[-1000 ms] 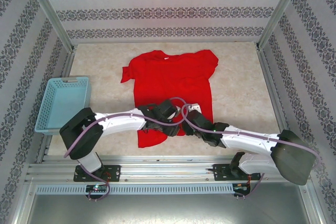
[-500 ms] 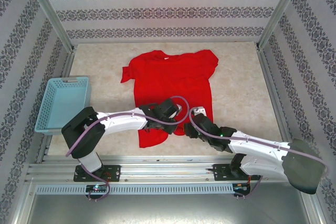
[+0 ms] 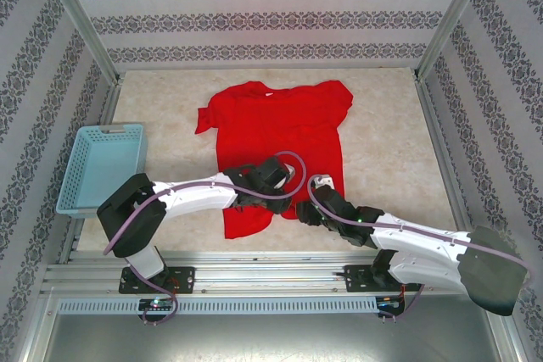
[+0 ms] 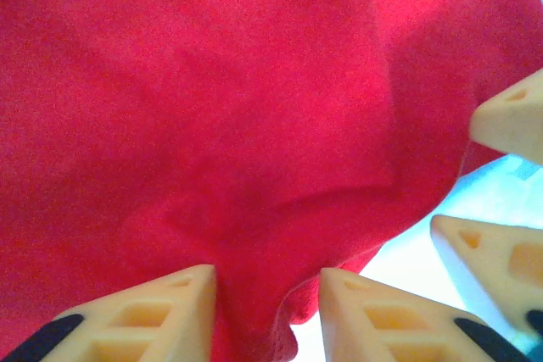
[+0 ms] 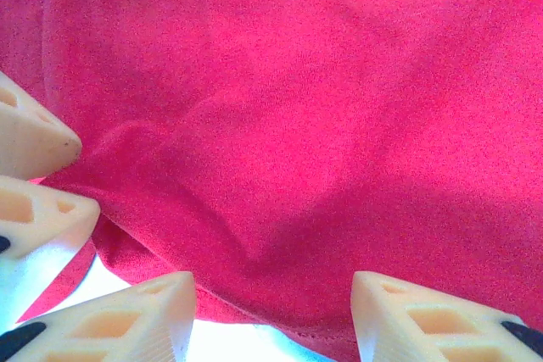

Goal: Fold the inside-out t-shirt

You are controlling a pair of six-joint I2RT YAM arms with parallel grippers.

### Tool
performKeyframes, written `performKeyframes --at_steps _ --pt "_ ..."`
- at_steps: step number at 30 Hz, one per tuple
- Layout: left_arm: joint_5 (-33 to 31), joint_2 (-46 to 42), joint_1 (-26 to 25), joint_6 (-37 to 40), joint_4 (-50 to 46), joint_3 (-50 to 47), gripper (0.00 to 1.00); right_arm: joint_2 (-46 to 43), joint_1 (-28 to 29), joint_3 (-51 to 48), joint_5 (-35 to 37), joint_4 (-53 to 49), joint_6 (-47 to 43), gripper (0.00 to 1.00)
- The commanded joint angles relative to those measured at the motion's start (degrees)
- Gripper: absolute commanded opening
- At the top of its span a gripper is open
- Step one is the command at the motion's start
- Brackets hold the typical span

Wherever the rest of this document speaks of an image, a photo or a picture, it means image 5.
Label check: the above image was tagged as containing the red t-shirt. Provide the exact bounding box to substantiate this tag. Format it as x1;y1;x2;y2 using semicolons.
0;0;543;362

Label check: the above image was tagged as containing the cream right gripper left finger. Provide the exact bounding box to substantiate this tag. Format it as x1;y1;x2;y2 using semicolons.
0;270;196;362

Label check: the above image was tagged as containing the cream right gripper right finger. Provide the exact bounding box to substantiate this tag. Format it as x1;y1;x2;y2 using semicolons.
351;270;543;362

